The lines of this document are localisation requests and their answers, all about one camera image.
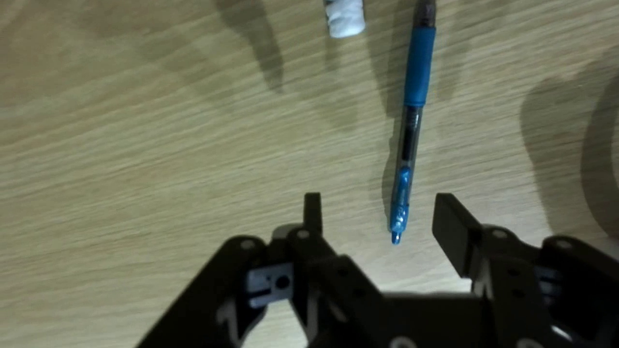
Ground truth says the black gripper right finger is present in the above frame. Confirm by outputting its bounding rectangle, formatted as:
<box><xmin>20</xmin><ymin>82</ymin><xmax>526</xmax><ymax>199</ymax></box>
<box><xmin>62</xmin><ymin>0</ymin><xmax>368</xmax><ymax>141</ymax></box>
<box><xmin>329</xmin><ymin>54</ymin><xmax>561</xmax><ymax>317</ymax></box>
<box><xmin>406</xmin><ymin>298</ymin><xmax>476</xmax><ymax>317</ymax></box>
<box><xmin>430</xmin><ymin>192</ymin><xmax>619</xmax><ymax>348</ymax></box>

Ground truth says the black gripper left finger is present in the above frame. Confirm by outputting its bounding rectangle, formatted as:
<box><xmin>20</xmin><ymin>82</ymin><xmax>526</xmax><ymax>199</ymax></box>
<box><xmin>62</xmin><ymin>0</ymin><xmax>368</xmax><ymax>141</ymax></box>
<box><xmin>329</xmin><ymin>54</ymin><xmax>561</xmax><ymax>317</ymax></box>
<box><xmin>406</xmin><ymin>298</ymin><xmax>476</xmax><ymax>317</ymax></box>
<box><xmin>134</xmin><ymin>192</ymin><xmax>389</xmax><ymax>348</ymax></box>

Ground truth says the blue pen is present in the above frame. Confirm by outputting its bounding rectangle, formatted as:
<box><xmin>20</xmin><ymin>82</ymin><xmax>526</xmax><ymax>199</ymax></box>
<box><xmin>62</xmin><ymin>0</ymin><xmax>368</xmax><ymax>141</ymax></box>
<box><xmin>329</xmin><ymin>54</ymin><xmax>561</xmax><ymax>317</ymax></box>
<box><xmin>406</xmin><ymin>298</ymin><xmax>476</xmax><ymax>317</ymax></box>
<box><xmin>385</xmin><ymin>0</ymin><xmax>441</xmax><ymax>248</ymax></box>

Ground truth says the large crumpled white paper piece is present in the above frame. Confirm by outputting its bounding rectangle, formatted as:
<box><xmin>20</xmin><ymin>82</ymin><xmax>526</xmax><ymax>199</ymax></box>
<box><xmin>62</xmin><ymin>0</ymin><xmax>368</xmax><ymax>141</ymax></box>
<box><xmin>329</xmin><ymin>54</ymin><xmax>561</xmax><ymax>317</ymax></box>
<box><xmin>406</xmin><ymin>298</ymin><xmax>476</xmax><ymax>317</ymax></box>
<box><xmin>321</xmin><ymin>0</ymin><xmax>370</xmax><ymax>41</ymax></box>

